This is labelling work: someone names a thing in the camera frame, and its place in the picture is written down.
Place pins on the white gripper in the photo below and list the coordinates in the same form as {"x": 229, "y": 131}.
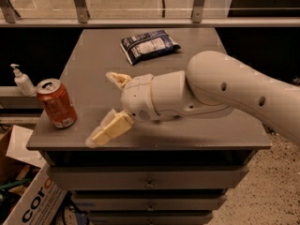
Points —
{"x": 136, "y": 97}

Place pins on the red coke can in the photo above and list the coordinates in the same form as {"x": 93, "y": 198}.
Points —
{"x": 55, "y": 100}

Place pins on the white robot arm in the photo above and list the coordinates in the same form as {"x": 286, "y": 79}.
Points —
{"x": 213, "y": 85}

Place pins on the blue white chip bag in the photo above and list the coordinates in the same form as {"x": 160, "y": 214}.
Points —
{"x": 148, "y": 45}

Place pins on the top drawer knob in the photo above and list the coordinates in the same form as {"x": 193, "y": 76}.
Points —
{"x": 149, "y": 184}

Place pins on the drawer knob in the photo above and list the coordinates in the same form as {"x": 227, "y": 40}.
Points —
{"x": 150, "y": 208}
{"x": 149, "y": 184}

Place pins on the grey drawer cabinet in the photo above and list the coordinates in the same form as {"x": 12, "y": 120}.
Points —
{"x": 192, "y": 162}

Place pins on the white pump sanitizer bottle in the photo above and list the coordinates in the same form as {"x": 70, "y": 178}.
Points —
{"x": 23, "y": 81}

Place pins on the middle drawer knob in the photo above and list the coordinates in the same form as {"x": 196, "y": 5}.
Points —
{"x": 150, "y": 208}

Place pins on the white corona cardboard box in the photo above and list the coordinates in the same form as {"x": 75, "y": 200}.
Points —
{"x": 41, "y": 200}

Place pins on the metal railing frame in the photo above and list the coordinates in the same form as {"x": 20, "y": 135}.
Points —
{"x": 149, "y": 13}

